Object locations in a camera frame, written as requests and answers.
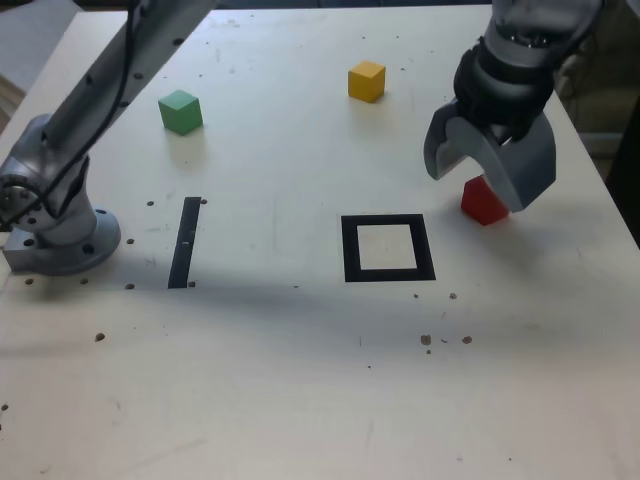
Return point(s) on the yellow cube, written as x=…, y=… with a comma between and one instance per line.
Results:
x=366, y=82

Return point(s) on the red cube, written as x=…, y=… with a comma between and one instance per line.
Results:
x=480, y=205

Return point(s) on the black tape square outline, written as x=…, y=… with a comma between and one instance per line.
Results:
x=350, y=250

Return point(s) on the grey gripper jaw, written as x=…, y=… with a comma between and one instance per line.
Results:
x=530, y=170

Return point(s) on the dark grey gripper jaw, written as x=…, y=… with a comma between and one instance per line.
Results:
x=431, y=150

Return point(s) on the green cube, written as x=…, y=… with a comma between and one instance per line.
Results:
x=180, y=112

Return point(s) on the light wooden board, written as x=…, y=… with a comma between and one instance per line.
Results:
x=10, y=105

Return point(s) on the black tape strip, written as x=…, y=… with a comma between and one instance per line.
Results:
x=184, y=240

